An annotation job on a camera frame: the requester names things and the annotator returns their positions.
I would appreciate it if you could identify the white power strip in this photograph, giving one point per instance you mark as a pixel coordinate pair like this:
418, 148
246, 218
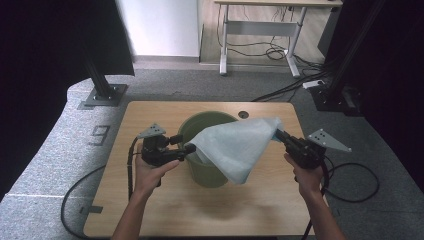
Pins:
313, 84

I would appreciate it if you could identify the person's right hand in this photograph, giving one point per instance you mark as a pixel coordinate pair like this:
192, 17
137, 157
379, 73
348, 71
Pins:
310, 181

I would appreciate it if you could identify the green plastic bucket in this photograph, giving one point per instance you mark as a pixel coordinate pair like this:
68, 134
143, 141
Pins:
206, 175

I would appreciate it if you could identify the grey floor tape marking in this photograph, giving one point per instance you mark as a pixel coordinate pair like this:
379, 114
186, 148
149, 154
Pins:
96, 144

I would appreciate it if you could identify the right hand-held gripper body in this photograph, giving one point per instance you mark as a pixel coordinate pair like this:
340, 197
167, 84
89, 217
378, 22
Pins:
306, 153

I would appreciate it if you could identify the person's left hand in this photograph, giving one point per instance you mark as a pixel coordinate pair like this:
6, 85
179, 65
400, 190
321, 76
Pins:
146, 178

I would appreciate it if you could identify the black curtain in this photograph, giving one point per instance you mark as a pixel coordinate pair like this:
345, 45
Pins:
400, 83
40, 66

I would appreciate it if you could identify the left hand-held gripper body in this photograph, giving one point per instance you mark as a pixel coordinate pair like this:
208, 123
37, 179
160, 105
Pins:
155, 150

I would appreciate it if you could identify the black metal stand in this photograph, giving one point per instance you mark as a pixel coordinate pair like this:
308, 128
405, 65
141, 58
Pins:
100, 83
333, 96

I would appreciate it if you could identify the white metal frame desk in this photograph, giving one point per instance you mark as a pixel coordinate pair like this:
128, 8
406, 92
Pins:
263, 28

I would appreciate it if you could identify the white plastic bag blue strip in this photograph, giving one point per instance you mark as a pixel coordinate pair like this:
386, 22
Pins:
236, 146

